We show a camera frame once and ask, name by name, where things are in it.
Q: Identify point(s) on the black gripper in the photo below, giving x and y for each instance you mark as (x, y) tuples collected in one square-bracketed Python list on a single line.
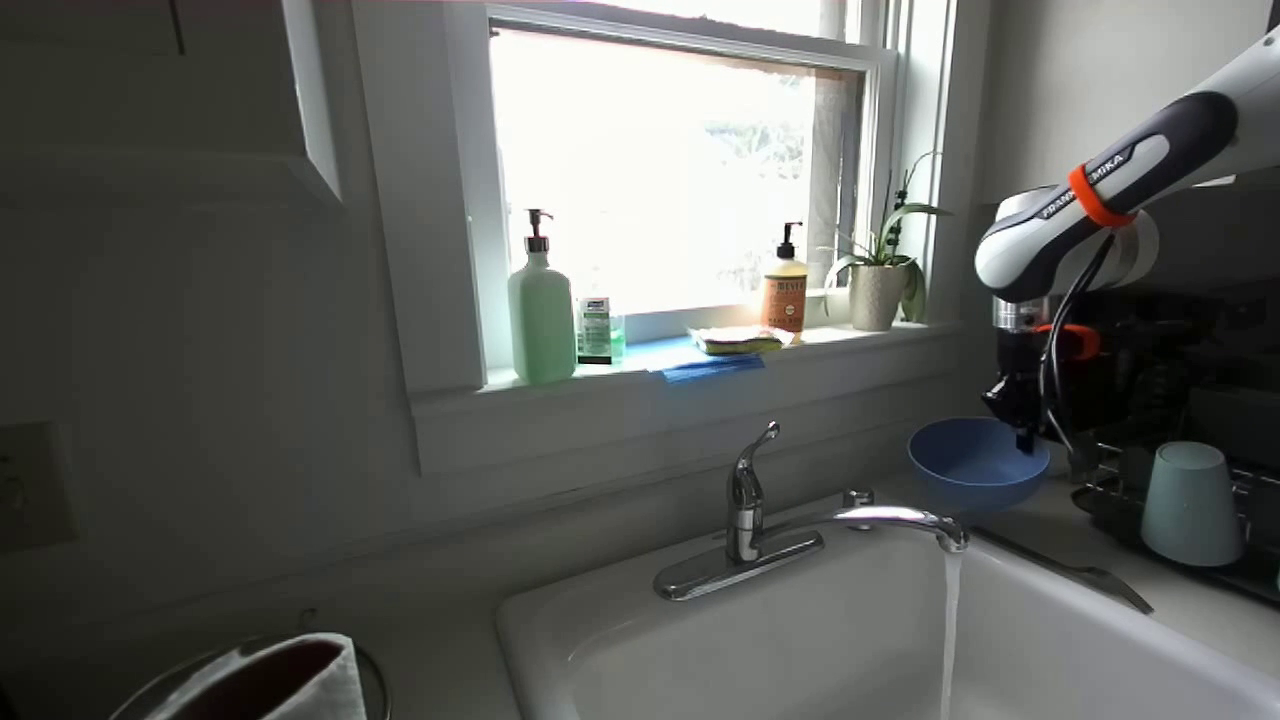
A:
[(1024, 375)]

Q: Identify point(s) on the blue plastic bowl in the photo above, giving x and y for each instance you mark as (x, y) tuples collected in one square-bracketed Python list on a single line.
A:
[(967, 461)]

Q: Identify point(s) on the chrome sink faucet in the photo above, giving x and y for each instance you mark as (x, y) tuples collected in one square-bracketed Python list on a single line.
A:
[(745, 534)]

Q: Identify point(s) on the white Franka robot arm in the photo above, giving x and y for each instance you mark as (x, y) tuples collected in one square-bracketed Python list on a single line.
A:
[(1172, 146)]

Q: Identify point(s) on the white kitchen sink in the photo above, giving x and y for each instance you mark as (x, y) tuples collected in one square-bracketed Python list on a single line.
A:
[(800, 640)]

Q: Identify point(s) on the teal plastic cup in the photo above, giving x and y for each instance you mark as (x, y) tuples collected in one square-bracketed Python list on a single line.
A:
[(1188, 515)]

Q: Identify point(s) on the chrome sprayer cap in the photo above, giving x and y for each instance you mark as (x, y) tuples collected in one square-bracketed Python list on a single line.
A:
[(856, 498)]

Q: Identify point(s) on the white plant pot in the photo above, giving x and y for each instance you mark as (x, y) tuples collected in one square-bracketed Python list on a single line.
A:
[(878, 296)]

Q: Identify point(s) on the green orchid plant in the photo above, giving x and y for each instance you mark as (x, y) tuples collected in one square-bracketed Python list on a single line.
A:
[(903, 235)]

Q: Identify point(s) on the amber soap pump bottle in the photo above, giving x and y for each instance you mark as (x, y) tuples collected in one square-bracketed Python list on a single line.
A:
[(786, 296)]

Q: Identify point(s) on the yellow sponge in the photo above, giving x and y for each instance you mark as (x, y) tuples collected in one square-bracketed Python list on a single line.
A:
[(741, 341)]

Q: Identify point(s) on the blue cloth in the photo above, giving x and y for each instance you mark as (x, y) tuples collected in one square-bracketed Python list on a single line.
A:
[(702, 366)]

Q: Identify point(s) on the small green jar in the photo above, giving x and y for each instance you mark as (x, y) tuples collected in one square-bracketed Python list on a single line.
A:
[(595, 333)]

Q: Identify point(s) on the green soap pump bottle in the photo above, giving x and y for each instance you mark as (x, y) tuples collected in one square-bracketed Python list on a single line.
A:
[(543, 323)]

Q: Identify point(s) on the white window frame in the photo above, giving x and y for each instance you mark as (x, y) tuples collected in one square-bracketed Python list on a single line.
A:
[(464, 202)]

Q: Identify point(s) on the white wall cabinet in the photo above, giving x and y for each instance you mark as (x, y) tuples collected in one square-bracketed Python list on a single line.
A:
[(160, 95)]

